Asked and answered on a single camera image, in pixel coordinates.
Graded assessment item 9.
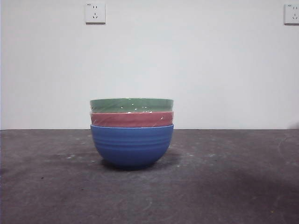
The green ribbed bowl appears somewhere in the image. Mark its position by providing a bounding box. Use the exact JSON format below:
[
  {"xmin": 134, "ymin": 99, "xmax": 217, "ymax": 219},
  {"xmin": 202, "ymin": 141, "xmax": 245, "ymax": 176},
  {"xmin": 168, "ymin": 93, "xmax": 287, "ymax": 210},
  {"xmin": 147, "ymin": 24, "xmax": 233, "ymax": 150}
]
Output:
[{"xmin": 90, "ymin": 98, "xmax": 175, "ymax": 114}]

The red ribbed bowl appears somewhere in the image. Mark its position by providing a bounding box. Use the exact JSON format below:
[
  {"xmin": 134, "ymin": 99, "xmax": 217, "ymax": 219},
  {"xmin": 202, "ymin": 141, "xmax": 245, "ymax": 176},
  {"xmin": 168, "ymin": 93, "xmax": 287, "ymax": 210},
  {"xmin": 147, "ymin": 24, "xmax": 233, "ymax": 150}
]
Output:
[{"xmin": 90, "ymin": 111, "xmax": 174, "ymax": 128}]

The blue ribbed bowl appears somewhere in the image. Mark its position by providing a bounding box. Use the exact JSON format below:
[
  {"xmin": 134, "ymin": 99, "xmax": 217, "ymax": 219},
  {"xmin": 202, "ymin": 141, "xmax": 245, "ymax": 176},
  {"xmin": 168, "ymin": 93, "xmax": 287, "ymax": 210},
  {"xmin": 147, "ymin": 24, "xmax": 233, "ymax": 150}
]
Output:
[{"xmin": 90, "ymin": 123, "xmax": 175, "ymax": 170}]

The white wall socket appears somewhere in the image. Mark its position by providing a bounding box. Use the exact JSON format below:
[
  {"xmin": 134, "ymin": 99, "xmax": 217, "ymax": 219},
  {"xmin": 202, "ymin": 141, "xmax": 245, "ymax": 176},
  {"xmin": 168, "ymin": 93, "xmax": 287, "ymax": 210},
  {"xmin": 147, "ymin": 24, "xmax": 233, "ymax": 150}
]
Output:
[
  {"xmin": 283, "ymin": 3, "xmax": 299, "ymax": 26},
  {"xmin": 85, "ymin": 3, "xmax": 107, "ymax": 25}
]

